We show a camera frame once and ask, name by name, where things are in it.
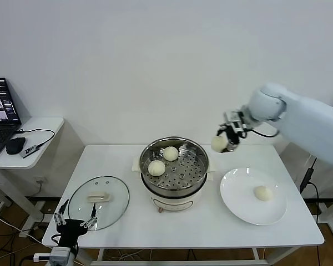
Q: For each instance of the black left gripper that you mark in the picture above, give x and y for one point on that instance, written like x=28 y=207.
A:
x=70 y=230

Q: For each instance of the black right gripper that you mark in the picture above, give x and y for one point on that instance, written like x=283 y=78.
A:
x=233 y=135

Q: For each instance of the white steamed baozi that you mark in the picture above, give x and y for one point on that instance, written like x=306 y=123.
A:
x=156 y=168
x=170 y=153
x=263 y=193
x=218 y=143

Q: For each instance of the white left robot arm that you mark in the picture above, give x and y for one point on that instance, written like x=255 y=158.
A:
x=61 y=255

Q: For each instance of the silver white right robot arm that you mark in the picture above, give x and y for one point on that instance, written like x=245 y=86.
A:
x=308 y=124

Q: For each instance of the perforated steel steamer basket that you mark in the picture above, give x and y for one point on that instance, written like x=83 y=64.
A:
x=191 y=166

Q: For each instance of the white round plate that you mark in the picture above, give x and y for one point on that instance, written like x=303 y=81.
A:
x=238 y=199

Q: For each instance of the grey usb hub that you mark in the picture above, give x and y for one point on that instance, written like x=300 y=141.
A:
x=30 y=152

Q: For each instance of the cream electric cooker pot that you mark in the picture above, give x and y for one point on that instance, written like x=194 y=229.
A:
x=172 y=202

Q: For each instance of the black computer mouse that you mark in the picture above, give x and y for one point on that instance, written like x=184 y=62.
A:
x=15 y=145

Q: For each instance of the white side table with mouse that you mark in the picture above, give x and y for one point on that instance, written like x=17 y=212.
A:
x=44 y=124

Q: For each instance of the black laptop with keyboard visible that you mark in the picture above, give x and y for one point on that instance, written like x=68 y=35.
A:
x=0 y=133

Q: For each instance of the white side table with label box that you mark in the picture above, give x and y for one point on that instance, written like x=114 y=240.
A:
x=326 y=213

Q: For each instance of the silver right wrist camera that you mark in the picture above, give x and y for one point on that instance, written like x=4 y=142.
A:
x=234 y=120

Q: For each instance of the white wall socket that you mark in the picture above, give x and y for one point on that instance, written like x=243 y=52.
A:
x=42 y=181

